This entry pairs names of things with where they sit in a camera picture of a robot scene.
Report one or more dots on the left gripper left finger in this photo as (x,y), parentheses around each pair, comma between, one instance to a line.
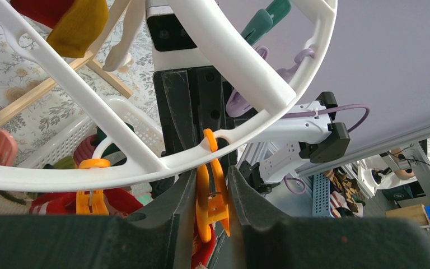
(158,235)

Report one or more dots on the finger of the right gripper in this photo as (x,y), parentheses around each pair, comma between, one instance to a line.
(180,132)

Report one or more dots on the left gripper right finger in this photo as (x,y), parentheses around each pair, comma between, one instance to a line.
(263,236)

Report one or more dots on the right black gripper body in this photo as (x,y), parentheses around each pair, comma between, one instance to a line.
(209,93)

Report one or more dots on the lilac clothespin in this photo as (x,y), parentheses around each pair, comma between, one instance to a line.
(240,103)

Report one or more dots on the orange clothespin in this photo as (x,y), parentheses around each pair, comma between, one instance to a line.
(92,185)
(211,200)

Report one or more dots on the red striped santa sock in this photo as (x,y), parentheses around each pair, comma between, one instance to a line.
(116,201)

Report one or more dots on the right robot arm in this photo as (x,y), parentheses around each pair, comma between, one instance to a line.
(310,134)

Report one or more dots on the white plastic basket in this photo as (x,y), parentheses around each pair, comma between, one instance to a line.
(69,139)

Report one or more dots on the teal clothespin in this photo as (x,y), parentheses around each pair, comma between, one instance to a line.
(265,19)

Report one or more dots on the mustard hanging sock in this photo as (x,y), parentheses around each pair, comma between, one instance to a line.
(78,28)

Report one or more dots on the red hanging sock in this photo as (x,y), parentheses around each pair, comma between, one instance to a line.
(42,8)

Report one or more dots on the floral table mat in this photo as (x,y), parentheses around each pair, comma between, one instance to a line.
(54,111)

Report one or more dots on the wooden drying rack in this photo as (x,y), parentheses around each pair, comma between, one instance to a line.
(27,99)

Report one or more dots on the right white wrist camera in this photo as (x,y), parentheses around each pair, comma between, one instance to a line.
(172,47)

